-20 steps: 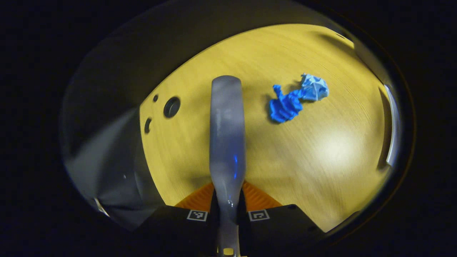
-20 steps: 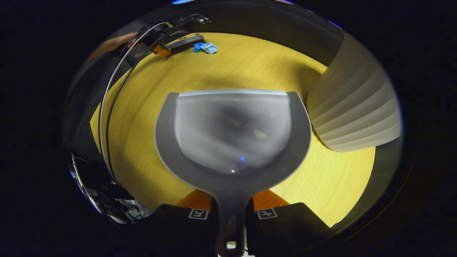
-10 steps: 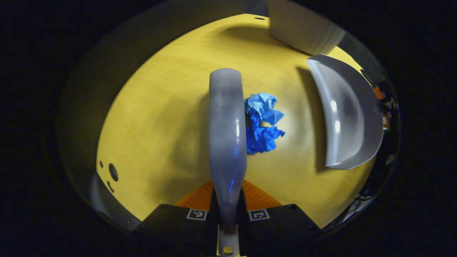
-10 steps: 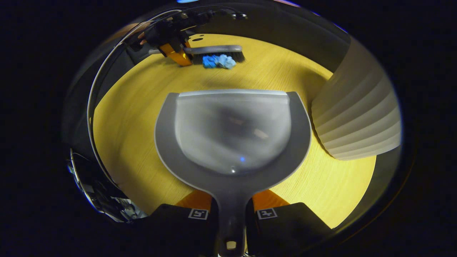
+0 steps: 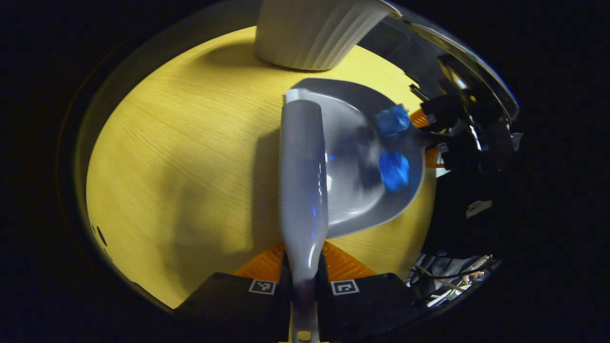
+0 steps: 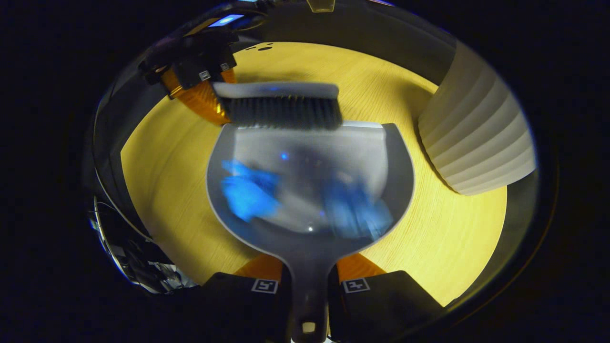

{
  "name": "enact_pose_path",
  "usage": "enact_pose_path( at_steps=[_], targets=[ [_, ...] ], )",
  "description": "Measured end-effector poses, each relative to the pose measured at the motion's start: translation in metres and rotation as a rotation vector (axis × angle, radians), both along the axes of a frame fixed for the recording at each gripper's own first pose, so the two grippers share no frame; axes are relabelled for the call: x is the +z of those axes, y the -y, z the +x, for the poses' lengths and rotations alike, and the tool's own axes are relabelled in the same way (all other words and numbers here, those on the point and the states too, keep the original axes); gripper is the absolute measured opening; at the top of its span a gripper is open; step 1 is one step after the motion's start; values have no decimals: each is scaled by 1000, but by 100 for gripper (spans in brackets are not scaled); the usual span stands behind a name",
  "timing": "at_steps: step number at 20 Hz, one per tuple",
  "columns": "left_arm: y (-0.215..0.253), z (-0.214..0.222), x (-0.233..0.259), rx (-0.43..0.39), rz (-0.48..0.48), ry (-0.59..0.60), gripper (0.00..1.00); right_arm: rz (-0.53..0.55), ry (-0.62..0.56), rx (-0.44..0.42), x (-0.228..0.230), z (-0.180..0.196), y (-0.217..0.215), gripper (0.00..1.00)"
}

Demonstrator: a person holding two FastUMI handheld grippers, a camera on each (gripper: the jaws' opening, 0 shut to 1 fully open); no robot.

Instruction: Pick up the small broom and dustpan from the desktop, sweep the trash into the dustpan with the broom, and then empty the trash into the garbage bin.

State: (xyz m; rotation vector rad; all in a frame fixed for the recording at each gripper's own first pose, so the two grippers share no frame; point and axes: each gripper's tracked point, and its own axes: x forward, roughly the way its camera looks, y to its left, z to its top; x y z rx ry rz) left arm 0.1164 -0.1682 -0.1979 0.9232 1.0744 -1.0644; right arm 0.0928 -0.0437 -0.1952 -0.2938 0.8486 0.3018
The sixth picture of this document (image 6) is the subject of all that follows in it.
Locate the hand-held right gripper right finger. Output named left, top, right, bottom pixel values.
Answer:
left=328, top=253, right=447, bottom=343

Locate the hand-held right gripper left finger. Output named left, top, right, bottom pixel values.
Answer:
left=198, top=253, right=292, bottom=343

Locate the small grey broom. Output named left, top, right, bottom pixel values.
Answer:
left=212, top=82, right=344, bottom=131

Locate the grey plastic dustpan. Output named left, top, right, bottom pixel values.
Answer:
left=206, top=121, right=415, bottom=343

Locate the light blue paper trash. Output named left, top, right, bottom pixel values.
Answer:
left=324, top=178, right=394, bottom=242

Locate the white ribbed garbage bin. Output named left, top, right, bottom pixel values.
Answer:
left=418, top=40, right=537, bottom=196

